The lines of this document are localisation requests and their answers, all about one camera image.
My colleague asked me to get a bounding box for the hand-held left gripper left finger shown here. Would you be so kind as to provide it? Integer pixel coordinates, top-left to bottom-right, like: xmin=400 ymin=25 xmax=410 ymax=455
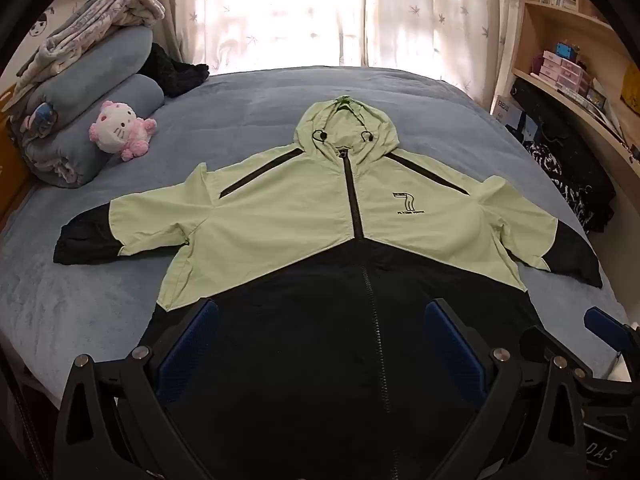
xmin=52 ymin=299 xmax=221 ymax=480

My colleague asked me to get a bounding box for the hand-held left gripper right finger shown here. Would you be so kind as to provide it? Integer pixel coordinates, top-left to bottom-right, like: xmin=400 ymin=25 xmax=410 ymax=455
xmin=424 ymin=298 xmax=588 ymax=480

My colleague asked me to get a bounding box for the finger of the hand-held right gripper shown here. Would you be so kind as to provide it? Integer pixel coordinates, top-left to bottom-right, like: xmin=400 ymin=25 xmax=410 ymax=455
xmin=520 ymin=326 xmax=601 ymax=392
xmin=584 ymin=307 xmax=640 ymax=357

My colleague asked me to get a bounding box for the green and black hooded jacket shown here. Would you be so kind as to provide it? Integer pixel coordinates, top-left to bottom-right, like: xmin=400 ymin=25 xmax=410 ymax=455
xmin=53 ymin=95 xmax=603 ymax=480

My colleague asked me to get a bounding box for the black and white patterned cloth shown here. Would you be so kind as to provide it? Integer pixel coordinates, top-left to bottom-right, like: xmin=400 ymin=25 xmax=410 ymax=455
xmin=525 ymin=142 xmax=597 ymax=232

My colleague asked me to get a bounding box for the blue rolled blanket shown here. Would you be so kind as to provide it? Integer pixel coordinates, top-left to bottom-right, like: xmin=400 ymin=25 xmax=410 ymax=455
xmin=20 ymin=74 xmax=166 ymax=189
xmin=22 ymin=25 xmax=156 ymax=126

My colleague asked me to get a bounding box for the pink and white plush toy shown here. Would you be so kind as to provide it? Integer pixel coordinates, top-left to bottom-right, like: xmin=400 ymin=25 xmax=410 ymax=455
xmin=89 ymin=100 xmax=158 ymax=162

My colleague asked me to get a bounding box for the white cardboard box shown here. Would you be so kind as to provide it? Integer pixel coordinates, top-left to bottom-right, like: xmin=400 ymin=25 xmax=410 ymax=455
xmin=492 ymin=94 xmax=522 ymax=132

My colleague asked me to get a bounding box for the bed with blue fleece sheet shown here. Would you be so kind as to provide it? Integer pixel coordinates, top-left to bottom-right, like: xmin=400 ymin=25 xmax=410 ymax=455
xmin=0 ymin=66 xmax=640 ymax=411

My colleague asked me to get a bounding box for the stack of pink storage boxes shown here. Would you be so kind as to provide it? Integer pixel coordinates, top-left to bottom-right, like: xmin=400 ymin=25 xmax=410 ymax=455
xmin=532 ymin=50 xmax=594 ymax=99

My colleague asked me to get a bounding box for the wooden headboard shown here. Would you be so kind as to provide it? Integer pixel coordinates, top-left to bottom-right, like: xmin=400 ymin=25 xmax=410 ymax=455
xmin=0 ymin=85 xmax=32 ymax=223

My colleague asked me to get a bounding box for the black fuzzy cloth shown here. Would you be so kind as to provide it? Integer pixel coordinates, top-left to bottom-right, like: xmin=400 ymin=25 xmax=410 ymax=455
xmin=142 ymin=42 xmax=210 ymax=99

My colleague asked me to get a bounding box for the wooden bookshelf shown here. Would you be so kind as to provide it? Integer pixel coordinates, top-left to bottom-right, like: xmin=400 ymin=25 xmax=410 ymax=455
xmin=510 ymin=0 xmax=640 ymax=201

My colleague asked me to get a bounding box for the white sheer leaf-print curtain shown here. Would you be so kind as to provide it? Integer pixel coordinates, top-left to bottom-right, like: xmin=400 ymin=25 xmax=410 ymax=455
xmin=170 ymin=0 xmax=369 ymax=70
xmin=364 ymin=0 xmax=527 ymax=112

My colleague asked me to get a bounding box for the white and purple printed blanket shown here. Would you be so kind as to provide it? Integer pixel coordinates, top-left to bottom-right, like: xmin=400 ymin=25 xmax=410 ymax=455
xmin=15 ymin=0 xmax=166 ymax=97

